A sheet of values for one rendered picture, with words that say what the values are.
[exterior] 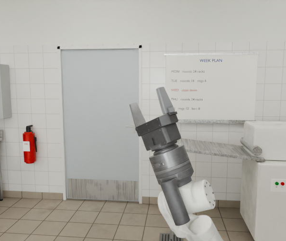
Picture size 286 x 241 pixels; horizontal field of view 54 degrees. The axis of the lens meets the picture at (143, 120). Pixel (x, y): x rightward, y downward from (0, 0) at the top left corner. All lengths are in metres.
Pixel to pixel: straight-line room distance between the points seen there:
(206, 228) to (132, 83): 3.05
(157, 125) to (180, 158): 0.09
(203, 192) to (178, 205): 0.06
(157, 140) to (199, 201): 0.16
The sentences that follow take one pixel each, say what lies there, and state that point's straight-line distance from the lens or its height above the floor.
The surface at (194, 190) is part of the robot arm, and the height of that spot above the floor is 1.37.
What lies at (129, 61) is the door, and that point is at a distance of 3.63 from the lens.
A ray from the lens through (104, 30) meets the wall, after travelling 3.72.
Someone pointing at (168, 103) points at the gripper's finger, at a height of 1.56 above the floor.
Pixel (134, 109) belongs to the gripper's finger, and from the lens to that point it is 0.70.
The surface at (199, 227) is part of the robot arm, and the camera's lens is 0.72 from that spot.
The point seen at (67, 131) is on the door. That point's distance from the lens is 3.91.
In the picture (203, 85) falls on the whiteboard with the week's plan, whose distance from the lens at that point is 3.56.
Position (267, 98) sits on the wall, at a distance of 3.73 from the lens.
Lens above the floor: 1.60
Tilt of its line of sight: 8 degrees down
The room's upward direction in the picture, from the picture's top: straight up
